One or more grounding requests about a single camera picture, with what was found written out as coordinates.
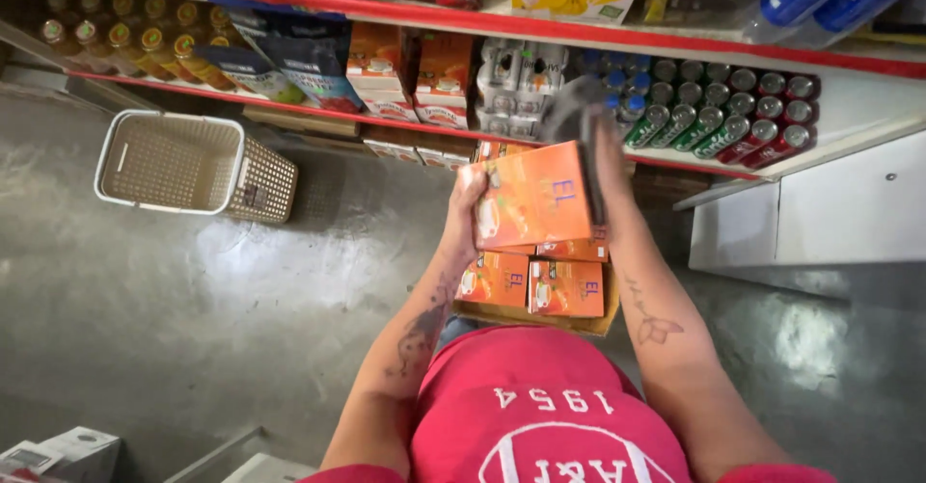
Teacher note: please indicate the person's right hand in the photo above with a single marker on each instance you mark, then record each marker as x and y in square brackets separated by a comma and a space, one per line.
[618, 168]

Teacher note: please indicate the person's left hand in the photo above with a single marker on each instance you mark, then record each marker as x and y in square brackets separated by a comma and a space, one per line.
[459, 215]

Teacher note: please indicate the person's right fingers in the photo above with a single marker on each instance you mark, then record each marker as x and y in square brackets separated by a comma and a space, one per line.
[606, 130]

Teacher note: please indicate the dark grey cleaning cloth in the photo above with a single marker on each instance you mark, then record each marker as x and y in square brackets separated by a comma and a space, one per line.
[571, 111]

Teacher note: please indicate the large orange tea box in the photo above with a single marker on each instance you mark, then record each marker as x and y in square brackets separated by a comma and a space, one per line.
[535, 197]

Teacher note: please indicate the group of blue-capped bottles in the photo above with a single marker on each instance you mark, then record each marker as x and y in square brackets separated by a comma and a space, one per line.
[622, 82]

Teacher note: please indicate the row of green cans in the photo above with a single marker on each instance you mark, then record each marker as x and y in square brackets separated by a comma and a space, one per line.
[687, 118]

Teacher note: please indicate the pack of white cans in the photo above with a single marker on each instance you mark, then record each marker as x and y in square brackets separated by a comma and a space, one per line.
[517, 85]

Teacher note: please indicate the red-edged store shelf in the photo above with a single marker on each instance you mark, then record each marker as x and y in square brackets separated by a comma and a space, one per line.
[550, 29]

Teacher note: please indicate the small orange tea box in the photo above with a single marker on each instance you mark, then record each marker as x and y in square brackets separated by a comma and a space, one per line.
[579, 249]
[493, 279]
[568, 289]

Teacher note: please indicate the row of red cans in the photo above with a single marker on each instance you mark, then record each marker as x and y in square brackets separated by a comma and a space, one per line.
[778, 125]

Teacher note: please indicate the row of white-red boxes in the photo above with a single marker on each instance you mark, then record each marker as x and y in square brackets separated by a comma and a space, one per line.
[412, 152]

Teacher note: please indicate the brown cardboard carton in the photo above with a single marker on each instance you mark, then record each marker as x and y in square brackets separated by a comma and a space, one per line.
[535, 321]

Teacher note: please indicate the stack of orange-white boxes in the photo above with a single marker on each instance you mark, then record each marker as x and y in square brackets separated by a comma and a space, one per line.
[405, 78]

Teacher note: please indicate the white cabinet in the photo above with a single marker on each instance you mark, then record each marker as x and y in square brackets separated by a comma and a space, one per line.
[832, 208]

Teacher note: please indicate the person's red printed shirt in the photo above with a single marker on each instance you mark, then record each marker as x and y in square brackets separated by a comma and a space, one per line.
[550, 411]

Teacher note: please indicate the dark blue coffee bag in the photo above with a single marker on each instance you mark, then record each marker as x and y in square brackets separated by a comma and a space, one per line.
[253, 71]
[311, 63]

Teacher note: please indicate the beige plastic shopping basket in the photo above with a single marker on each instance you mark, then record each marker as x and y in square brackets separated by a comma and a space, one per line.
[181, 165]

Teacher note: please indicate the row of amber drink bottles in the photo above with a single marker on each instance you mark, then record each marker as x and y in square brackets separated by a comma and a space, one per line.
[137, 42]

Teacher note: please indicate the white cardboard boxes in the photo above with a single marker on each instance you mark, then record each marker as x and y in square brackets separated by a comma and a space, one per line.
[65, 455]

